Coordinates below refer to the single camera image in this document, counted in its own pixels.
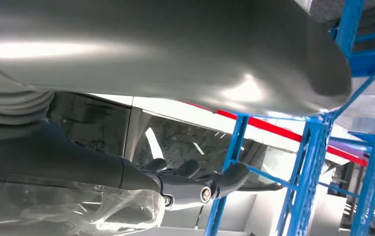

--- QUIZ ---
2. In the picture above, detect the red barrier belt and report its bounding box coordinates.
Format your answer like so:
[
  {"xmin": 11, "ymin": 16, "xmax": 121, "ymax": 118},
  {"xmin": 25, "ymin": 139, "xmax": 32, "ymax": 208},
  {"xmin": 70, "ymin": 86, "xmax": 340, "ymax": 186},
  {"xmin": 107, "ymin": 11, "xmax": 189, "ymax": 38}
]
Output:
[{"xmin": 185, "ymin": 101, "xmax": 369, "ymax": 167}]

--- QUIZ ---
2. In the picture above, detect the clear plastic hand cover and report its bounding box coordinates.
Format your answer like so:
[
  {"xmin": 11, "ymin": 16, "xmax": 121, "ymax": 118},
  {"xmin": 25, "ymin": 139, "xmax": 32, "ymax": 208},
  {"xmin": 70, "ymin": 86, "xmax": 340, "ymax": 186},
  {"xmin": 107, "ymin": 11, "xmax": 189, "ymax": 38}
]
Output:
[{"xmin": 0, "ymin": 173, "xmax": 166, "ymax": 236}]

